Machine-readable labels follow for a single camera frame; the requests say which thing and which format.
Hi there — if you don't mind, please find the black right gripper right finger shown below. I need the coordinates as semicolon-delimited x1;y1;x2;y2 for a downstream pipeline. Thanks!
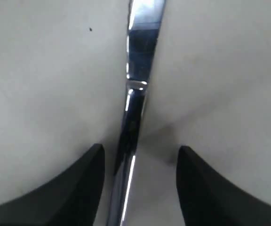
176;146;271;226

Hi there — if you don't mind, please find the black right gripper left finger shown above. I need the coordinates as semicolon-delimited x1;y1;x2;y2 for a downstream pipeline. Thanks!
0;144;105;226

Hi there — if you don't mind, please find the silver table knife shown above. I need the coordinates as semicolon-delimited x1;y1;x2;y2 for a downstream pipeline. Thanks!
106;0;166;226

